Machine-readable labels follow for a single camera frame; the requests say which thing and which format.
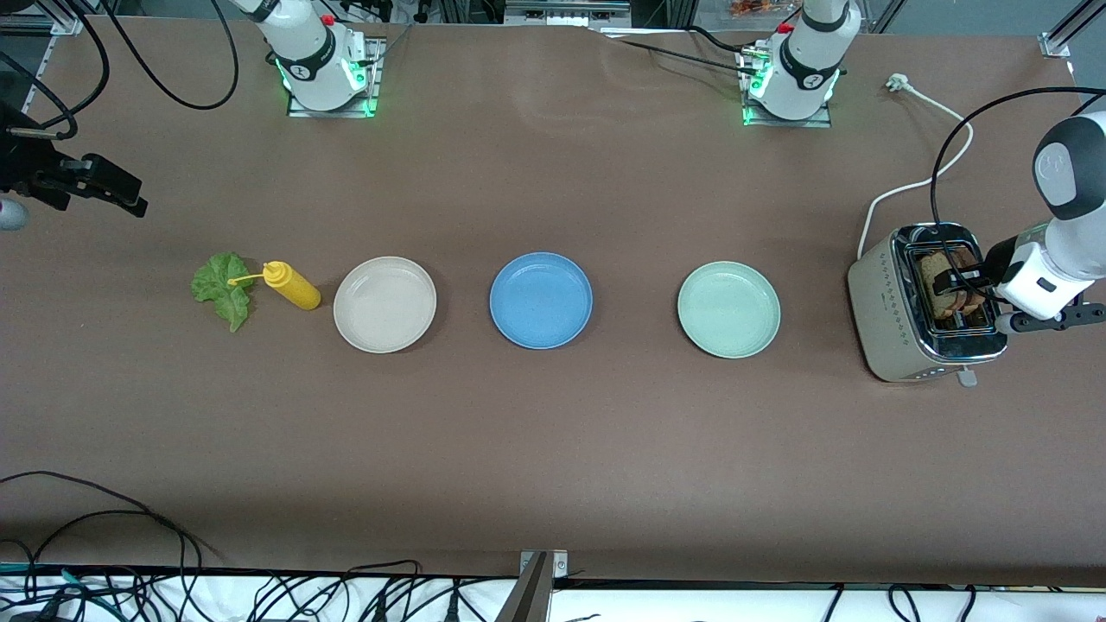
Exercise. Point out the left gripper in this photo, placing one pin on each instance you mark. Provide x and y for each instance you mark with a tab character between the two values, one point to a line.
1000	253

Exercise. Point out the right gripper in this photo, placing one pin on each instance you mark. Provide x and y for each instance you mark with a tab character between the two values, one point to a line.
24	164

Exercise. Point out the brown bread slice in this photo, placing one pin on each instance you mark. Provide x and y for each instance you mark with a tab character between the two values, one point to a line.
968	302
931	298

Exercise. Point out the green lettuce leaf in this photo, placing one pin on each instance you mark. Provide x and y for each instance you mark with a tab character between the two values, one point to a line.
220	289

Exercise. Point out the yellow squeeze bottle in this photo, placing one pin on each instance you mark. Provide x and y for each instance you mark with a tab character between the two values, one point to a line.
298	291

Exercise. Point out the mint green plate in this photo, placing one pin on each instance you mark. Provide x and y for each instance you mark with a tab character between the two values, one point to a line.
728	309

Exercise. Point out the beige plate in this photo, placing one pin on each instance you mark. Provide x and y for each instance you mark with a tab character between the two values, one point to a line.
384	304

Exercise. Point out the blue plate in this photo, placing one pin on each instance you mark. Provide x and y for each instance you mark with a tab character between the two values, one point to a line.
541	301

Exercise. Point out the beige chrome toaster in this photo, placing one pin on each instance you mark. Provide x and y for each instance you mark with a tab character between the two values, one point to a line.
881	320

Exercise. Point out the orange snack packet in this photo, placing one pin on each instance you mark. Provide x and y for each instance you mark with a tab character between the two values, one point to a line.
760	7

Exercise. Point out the white sheet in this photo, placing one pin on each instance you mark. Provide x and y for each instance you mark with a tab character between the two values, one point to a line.
691	609

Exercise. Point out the grey metal bar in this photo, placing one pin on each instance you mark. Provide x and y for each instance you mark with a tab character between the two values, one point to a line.
527	600

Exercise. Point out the aluminium frame profile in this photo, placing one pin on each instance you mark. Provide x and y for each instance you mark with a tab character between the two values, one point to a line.
60	26

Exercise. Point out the aluminium corner bracket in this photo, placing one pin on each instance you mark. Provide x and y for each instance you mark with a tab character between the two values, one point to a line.
1056	47

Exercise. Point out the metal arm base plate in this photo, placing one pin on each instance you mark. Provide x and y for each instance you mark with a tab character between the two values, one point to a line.
786	123
377	78

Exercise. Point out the grey network switch box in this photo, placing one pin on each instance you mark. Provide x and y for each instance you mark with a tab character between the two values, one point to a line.
566	10

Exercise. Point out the small metal bracket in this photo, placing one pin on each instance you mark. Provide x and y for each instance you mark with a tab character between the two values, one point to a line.
560	563

